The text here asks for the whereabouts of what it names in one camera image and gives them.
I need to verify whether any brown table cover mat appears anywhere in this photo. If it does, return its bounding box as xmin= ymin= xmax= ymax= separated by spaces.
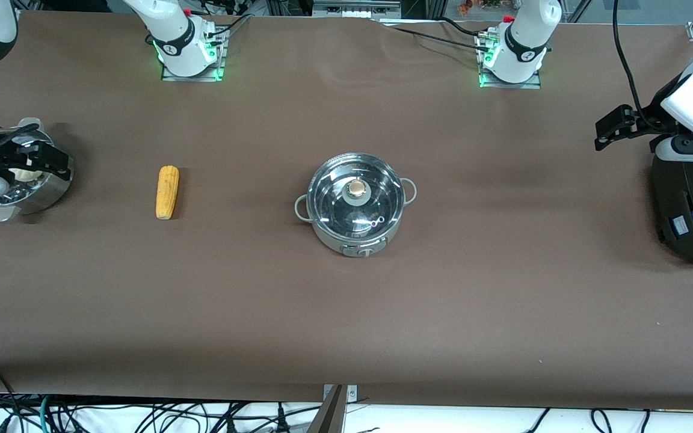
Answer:
xmin=0 ymin=11 xmax=693 ymax=411

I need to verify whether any glass pot lid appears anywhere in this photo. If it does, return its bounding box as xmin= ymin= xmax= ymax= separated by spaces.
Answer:
xmin=313 ymin=155 xmax=405 ymax=239

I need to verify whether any yellow corn cob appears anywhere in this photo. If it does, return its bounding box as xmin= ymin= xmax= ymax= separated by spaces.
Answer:
xmin=155 ymin=165 xmax=180 ymax=221

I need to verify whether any steel steamer pot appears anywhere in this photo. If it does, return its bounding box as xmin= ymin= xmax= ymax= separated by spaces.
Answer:
xmin=0 ymin=117 xmax=75 ymax=223

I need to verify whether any metal table edge bracket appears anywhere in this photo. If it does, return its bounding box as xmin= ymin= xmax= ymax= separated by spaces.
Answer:
xmin=322 ymin=384 xmax=359 ymax=401

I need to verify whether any green floor cable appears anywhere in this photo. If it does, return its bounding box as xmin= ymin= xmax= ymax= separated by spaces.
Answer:
xmin=37 ymin=396 xmax=54 ymax=433

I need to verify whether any black rice cooker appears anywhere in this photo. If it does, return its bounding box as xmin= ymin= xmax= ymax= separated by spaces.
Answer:
xmin=650 ymin=153 xmax=693 ymax=266

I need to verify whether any grey beam under table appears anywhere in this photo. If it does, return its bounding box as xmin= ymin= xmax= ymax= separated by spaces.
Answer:
xmin=306 ymin=385 xmax=345 ymax=433

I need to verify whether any black cable on table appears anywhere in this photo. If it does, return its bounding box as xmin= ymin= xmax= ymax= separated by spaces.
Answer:
xmin=440 ymin=16 xmax=491 ymax=41
xmin=207 ymin=13 xmax=254 ymax=40
xmin=377 ymin=20 xmax=493 ymax=55

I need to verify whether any grey equipment box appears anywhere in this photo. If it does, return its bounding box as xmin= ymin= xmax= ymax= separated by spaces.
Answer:
xmin=312 ymin=0 xmax=402 ymax=19

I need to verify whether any steel pot with grey handles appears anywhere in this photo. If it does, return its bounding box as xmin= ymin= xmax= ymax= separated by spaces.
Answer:
xmin=294 ymin=153 xmax=417 ymax=259

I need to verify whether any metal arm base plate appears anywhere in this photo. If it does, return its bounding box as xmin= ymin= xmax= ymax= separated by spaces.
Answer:
xmin=161 ymin=25 xmax=228 ymax=82
xmin=477 ymin=31 xmax=543 ymax=90

